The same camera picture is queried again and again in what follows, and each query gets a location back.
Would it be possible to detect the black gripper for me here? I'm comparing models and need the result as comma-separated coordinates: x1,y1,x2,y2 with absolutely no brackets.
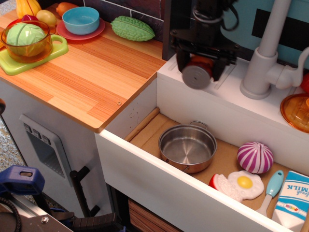
170,22,239,81

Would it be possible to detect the orange toy bean can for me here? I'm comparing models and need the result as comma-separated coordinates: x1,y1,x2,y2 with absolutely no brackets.
182,56,214,89

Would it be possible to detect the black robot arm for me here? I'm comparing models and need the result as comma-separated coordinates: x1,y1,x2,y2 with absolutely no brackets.
170,0,239,89

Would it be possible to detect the stainless steel pot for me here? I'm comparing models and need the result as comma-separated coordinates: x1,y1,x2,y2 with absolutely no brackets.
158,121,217,174

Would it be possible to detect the orange transparent pot lid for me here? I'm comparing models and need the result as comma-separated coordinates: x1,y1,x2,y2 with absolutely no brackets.
280,93,309,133

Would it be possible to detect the orange transparent toy pot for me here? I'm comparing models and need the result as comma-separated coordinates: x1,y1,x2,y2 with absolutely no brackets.
1,20,53,63

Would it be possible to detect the grey toy faucet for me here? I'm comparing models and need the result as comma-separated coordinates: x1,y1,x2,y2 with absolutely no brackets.
240,0,309,100

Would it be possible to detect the green toy bitter gourd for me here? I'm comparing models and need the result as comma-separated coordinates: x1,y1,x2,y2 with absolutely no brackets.
111,16,155,42

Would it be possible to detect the white toy sink basin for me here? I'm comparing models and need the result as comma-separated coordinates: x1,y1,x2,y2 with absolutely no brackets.
95,57,309,232

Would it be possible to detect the purple striped toy onion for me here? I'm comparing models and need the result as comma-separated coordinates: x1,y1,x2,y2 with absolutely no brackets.
237,142,274,174

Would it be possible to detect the red white toy tomato slice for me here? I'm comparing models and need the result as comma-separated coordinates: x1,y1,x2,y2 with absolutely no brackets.
209,174,243,202

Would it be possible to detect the blue toy bowl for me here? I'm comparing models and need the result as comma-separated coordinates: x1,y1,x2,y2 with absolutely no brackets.
62,7,100,35

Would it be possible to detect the toy fried egg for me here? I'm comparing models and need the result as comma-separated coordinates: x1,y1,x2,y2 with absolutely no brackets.
227,170,265,200

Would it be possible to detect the blue white toy spatula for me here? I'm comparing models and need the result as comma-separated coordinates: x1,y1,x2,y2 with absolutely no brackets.
256,170,284,217

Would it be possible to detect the pink toy plate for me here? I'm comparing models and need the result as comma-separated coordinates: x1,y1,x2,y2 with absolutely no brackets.
56,18,105,41

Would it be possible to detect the orange toy fruit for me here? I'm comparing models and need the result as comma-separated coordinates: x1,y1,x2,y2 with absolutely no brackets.
56,2,78,16

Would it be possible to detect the yellow toy potato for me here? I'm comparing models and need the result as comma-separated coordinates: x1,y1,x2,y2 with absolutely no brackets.
36,10,57,26

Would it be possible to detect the toy milk carton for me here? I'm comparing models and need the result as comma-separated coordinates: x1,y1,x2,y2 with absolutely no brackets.
272,171,309,232

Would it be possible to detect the grey toy oven panel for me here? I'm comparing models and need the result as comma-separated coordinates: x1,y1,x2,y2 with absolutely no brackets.
19,114,72,186

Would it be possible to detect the green toy cabbage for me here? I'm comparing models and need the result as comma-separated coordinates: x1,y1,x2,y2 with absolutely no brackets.
6,23,46,57

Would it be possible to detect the red toy vegetable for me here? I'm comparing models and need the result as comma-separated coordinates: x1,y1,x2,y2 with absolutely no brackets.
7,14,38,28

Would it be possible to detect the green toy cutting board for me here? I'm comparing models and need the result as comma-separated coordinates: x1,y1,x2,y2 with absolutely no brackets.
0,35,69,75

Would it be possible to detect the blue clamp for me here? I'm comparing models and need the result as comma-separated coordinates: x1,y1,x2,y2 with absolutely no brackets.
0,165,45,202

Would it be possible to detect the black oven door handle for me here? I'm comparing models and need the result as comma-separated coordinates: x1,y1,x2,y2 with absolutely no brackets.
70,166,100,218

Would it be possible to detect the black metal camera mount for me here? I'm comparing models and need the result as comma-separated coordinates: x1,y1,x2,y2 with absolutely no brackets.
0,195,126,232

